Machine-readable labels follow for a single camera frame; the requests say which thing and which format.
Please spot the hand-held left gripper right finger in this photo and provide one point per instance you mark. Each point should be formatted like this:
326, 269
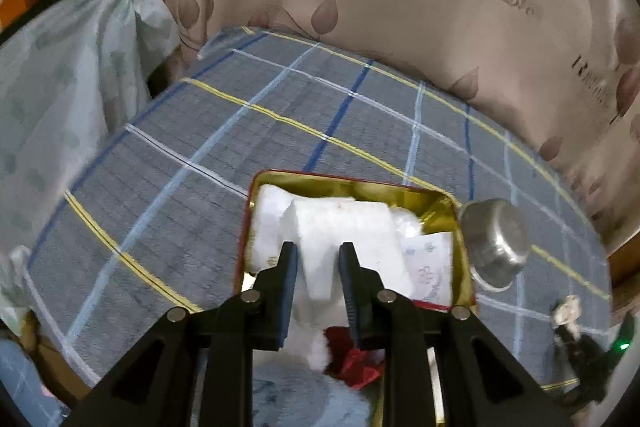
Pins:
351, 294

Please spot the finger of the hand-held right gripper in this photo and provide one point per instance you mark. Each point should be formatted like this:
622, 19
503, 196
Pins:
575, 339

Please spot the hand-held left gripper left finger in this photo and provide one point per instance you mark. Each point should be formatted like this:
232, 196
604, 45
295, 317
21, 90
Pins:
287, 289

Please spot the small white item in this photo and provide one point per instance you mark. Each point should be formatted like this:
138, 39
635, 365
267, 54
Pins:
567, 309

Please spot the thick white cloth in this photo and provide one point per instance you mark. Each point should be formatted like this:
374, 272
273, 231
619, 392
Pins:
345, 222

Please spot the red tin box gold interior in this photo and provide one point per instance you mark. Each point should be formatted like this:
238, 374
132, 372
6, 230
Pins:
435, 217

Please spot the white fluffy cloth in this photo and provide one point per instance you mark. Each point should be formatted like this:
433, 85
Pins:
317, 342

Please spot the red crumpled wrapper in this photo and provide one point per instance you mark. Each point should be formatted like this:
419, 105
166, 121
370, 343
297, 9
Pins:
357, 367

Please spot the white folded towel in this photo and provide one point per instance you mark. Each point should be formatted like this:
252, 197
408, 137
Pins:
270, 217

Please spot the blue grey plush cloth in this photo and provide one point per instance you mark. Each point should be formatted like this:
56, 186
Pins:
300, 397

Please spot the metal bowl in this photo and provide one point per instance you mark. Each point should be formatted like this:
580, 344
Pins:
495, 242

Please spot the grey plaid bed sheet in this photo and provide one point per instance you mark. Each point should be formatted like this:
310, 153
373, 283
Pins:
250, 117

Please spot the blue plaid cloth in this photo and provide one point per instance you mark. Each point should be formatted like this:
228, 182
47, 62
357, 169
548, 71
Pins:
25, 387

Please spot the beige leaf print curtain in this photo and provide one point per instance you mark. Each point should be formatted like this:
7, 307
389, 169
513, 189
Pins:
400, 7

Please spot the light blue cover cloth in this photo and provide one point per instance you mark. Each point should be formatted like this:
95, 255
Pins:
65, 82

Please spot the orange box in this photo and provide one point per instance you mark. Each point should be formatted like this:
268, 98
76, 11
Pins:
12, 4

